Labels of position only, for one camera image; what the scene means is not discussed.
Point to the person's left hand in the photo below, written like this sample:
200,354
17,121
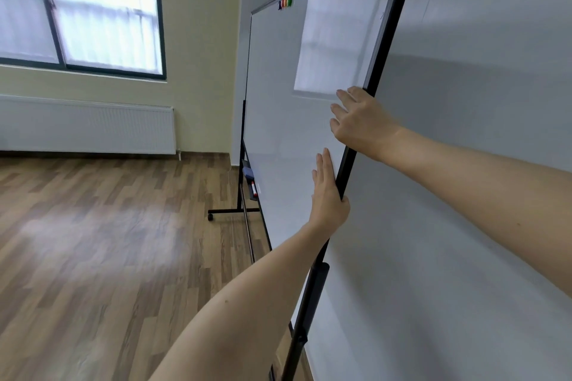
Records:
330,204

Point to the person's right hand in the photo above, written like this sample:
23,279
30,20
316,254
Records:
366,126

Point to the black-framed whiteboard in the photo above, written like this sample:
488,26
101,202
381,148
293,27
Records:
281,104

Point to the person's right forearm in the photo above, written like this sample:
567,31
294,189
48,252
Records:
491,197

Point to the person's left forearm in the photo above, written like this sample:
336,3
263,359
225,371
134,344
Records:
241,313

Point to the red marker pen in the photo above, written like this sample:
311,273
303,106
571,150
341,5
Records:
253,188

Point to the blue whiteboard eraser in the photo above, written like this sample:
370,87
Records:
247,169

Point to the dark-framed window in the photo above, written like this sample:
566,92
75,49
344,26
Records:
103,10

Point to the white wall radiator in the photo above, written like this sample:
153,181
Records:
89,126

